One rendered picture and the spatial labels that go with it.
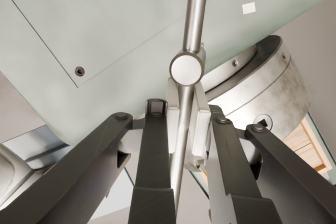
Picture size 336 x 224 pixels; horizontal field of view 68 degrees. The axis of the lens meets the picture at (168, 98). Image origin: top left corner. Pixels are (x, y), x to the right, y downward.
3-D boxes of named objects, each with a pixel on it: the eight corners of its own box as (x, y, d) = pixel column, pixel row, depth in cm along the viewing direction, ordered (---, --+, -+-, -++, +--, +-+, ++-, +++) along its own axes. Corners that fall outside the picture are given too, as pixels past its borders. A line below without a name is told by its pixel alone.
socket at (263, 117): (241, 116, 42) (249, 120, 39) (258, 106, 42) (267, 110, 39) (249, 133, 42) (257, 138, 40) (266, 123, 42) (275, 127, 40)
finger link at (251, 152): (212, 137, 13) (270, 143, 13) (203, 102, 17) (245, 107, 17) (208, 162, 13) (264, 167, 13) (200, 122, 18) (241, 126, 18)
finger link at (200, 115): (198, 110, 14) (211, 111, 14) (192, 78, 21) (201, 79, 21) (191, 156, 15) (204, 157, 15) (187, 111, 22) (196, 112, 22)
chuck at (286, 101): (150, 114, 69) (164, 159, 38) (244, 50, 69) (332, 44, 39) (168, 139, 70) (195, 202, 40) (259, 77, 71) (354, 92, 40)
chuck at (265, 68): (143, 104, 68) (151, 141, 37) (238, 40, 69) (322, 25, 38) (150, 114, 69) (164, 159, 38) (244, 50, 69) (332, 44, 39)
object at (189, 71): (187, 36, 26) (170, 50, 15) (208, 38, 26) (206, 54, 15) (185, 57, 27) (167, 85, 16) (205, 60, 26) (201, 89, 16)
